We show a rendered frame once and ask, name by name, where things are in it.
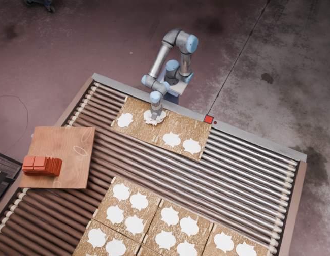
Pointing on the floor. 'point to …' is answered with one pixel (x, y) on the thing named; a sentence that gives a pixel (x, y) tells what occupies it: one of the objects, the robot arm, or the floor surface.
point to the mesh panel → (10, 177)
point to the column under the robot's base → (173, 97)
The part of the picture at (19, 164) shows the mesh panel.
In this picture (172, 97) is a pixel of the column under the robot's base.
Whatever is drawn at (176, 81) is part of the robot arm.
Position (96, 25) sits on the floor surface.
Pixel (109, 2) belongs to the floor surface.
